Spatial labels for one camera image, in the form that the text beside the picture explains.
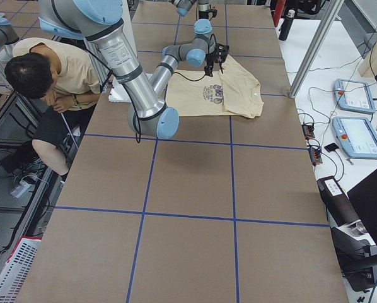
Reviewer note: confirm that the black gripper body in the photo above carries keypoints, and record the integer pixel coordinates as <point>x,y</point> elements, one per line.
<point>203,14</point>
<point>210,60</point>

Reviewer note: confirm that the black box with label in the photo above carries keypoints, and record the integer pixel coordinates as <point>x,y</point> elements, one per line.
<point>336,201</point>

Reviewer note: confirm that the black water bottle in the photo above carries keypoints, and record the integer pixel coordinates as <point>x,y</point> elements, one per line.
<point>286,25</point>

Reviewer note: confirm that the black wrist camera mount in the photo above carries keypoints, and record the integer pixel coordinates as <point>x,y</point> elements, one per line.
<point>222,52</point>

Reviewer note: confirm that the white plastic basket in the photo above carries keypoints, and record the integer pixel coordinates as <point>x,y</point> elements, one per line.
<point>17,267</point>

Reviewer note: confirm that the blue teach pendant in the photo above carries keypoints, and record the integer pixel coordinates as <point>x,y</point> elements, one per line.
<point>353,96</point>
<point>356,137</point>

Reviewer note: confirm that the white power strip on floor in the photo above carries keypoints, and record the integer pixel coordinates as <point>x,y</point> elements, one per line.
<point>23,186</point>

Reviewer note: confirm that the lower blue teach pendant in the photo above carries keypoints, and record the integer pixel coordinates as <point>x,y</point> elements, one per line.
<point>356,137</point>

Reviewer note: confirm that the aluminium frame post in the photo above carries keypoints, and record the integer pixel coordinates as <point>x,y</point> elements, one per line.
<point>316,42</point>

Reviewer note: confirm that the orange black electronics board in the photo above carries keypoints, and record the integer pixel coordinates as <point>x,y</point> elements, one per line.
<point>308,131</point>

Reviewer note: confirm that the beige long sleeve shirt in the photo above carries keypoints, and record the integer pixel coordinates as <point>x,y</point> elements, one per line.
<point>234,91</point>

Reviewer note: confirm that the upper blue teach pendant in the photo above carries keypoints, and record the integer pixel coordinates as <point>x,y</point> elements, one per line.
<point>353,96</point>

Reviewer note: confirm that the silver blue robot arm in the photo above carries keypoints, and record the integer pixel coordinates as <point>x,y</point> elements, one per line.
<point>183,4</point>
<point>101,23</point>

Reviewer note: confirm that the person in beige shirt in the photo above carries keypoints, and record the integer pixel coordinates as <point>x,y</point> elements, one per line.
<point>62,76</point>

